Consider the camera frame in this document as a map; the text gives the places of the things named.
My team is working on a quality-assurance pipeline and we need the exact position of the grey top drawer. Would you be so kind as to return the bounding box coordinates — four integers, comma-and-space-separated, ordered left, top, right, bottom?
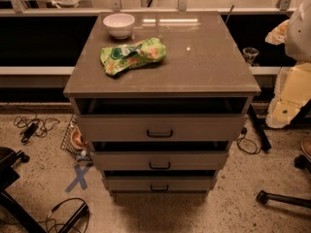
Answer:
76, 115, 247, 143

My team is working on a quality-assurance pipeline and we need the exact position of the grey drawer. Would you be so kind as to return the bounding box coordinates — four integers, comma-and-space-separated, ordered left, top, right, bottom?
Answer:
76, 115, 247, 143
102, 177, 216, 192
91, 151, 227, 171

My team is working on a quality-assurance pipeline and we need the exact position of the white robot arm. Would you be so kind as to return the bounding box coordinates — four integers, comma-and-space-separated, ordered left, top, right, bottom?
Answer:
265, 0, 311, 128

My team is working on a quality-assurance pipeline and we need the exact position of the grey drawer cabinet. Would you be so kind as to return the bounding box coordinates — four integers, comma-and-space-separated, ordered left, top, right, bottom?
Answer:
63, 11, 262, 198

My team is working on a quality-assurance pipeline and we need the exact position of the grey middle drawer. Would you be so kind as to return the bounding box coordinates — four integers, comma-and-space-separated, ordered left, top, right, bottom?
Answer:
91, 151, 227, 171

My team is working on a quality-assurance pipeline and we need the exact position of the grey bottom drawer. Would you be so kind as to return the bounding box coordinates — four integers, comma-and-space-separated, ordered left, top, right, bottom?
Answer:
102, 177, 216, 192

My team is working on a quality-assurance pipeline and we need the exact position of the clear drinking glass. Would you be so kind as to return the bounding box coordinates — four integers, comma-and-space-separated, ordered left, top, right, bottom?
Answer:
242, 47, 259, 66

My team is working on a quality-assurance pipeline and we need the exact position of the black bar on floor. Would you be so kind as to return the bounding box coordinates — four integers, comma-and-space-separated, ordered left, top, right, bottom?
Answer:
248, 105, 271, 152

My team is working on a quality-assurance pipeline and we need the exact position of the black chair leg with caster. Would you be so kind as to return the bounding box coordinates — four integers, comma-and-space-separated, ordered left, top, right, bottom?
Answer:
256, 190, 311, 209

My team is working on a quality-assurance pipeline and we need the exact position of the green snack bag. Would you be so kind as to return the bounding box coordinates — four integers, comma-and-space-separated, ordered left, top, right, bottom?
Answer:
100, 38, 166, 77

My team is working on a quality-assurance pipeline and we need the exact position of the white ceramic bowl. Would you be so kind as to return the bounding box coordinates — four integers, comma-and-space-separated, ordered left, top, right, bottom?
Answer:
103, 14, 135, 39

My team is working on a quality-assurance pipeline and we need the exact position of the blue tape cross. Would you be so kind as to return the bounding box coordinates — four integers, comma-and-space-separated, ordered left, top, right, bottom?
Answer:
65, 164, 92, 193

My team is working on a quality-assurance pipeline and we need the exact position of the black office chair base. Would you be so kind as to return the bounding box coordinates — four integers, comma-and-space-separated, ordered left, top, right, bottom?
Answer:
0, 147, 46, 233

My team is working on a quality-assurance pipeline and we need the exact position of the black cable loop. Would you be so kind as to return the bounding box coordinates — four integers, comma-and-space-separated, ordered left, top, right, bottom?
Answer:
236, 127, 262, 155

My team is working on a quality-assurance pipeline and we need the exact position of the wire basket on floor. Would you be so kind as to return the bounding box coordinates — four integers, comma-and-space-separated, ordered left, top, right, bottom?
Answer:
60, 116, 92, 164

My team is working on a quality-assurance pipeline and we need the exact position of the black stand with cables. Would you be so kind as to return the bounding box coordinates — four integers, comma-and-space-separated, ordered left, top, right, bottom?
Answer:
45, 197, 90, 233

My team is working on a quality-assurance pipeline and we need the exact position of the black power adapter with cable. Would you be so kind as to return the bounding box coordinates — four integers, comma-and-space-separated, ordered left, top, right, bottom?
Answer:
14, 109, 60, 144

